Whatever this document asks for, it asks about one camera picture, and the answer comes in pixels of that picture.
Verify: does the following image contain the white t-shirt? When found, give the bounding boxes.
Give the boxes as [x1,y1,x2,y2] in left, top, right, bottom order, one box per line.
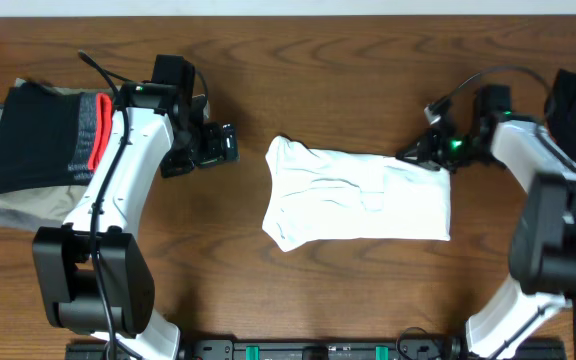
[262,136,451,252]

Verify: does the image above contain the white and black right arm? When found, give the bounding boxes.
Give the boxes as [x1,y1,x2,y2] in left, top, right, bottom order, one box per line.
[396,111,576,359]

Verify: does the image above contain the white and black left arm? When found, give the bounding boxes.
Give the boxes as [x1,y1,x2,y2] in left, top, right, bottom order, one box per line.
[32,83,238,359]

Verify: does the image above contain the folded grey red-trimmed garment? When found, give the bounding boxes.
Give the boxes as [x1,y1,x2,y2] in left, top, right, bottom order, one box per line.
[67,92,113,185]

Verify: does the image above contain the folded black garment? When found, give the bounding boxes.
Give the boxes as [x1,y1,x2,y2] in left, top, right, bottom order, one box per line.
[0,82,84,194]

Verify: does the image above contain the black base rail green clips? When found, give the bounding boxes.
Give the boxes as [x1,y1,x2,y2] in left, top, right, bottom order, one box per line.
[64,337,567,360]

